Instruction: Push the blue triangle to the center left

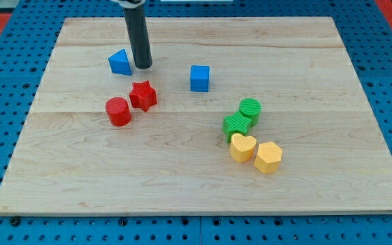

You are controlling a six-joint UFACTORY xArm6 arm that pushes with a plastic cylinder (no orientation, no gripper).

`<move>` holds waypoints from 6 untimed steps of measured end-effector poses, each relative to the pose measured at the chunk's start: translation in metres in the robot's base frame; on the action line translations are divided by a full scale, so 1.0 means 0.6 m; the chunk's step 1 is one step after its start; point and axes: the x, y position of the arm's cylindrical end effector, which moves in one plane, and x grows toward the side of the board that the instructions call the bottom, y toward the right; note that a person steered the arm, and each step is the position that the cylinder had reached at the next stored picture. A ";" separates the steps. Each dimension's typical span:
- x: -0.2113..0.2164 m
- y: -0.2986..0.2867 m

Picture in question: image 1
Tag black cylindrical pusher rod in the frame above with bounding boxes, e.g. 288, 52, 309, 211
122, 0, 152, 69

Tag blue triangle block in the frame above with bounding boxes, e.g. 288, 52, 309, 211
108, 49, 132, 76

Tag red star block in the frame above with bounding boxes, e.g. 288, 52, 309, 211
129, 80, 157, 112

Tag blue cube block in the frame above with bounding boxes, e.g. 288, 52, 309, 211
190, 65, 210, 92

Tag red cylinder block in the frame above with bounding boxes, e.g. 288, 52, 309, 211
105, 97, 132, 127

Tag wooden board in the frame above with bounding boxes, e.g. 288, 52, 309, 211
0, 17, 392, 216

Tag green cylinder block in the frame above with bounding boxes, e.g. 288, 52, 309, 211
239, 98, 262, 127

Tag green star block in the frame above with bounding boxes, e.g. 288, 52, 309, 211
222, 111, 252, 143

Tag yellow heart block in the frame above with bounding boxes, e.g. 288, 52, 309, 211
229, 133, 257, 163

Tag yellow hexagon block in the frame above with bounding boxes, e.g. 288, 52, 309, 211
254, 142, 283, 174

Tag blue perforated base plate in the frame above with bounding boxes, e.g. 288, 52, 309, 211
0, 0, 392, 244

